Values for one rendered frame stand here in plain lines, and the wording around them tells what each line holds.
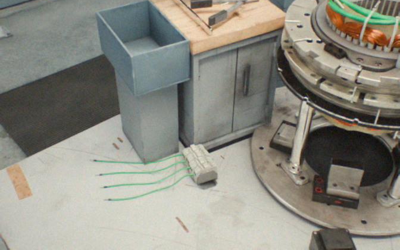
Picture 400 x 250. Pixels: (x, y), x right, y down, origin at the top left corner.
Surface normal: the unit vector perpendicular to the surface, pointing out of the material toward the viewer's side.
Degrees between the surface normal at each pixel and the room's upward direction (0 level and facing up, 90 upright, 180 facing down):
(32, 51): 0
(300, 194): 0
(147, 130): 90
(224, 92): 90
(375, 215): 0
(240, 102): 90
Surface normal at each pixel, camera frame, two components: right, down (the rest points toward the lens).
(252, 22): 0.01, -0.76
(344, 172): -0.23, 0.63
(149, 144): 0.48, 0.58
